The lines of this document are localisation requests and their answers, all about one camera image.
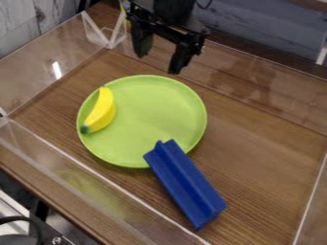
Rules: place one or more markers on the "green round plate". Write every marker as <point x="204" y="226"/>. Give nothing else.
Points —
<point x="157" y="109"/>

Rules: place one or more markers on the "yellow toy banana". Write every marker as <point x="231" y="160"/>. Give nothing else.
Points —
<point x="101" y="113"/>

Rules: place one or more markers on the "clear acrylic enclosure wall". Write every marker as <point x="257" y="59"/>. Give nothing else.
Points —
<point x="263" y="152"/>

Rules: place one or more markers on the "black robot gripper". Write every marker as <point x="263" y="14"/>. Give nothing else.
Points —
<point x="169" y="19"/>

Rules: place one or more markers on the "blue plastic block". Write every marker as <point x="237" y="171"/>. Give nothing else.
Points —
<point x="185" y="184"/>

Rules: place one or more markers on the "black metal table bracket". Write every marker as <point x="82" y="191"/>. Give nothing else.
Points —
<point x="50" y="237"/>

